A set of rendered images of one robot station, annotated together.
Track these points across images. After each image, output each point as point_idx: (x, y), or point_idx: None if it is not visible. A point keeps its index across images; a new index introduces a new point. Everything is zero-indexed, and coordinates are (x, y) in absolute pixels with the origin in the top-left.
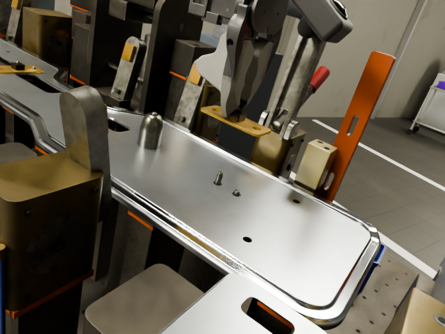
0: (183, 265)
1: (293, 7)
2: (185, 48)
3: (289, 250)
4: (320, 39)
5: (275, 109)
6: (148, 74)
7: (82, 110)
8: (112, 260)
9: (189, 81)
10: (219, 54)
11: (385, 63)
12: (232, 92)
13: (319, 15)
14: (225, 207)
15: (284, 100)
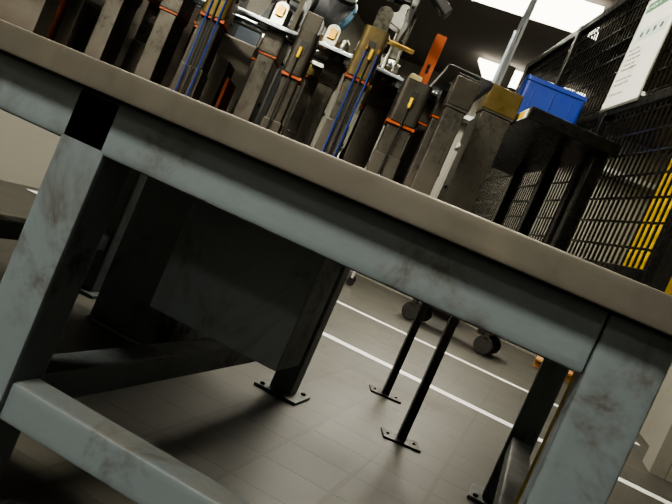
0: (359, 126)
1: (329, 17)
2: (315, 18)
3: (432, 96)
4: (412, 24)
5: (388, 56)
6: (292, 28)
7: (393, 13)
8: (299, 134)
9: (326, 37)
10: (400, 13)
11: (443, 40)
12: (406, 29)
13: (444, 5)
14: (399, 82)
15: (392, 53)
